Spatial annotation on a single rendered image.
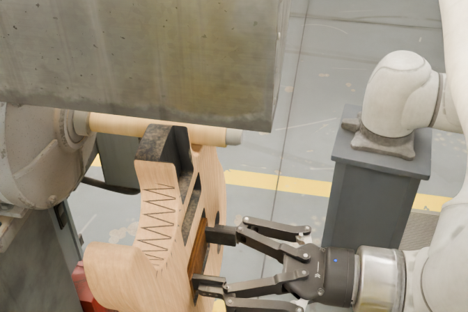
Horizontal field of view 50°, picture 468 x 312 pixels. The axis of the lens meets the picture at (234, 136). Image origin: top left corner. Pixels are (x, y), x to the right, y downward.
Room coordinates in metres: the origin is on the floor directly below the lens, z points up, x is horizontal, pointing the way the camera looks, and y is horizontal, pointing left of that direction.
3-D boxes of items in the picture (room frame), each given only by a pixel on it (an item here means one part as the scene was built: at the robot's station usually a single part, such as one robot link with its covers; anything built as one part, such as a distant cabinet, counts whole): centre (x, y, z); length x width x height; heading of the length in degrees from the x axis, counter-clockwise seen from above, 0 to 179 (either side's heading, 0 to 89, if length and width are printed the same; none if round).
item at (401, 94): (1.17, -0.46, 0.87); 0.18 x 0.16 x 0.22; 75
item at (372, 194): (1.17, -0.45, 0.35); 0.28 x 0.28 x 0.70; 72
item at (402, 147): (1.18, -0.44, 0.73); 0.22 x 0.18 x 0.06; 72
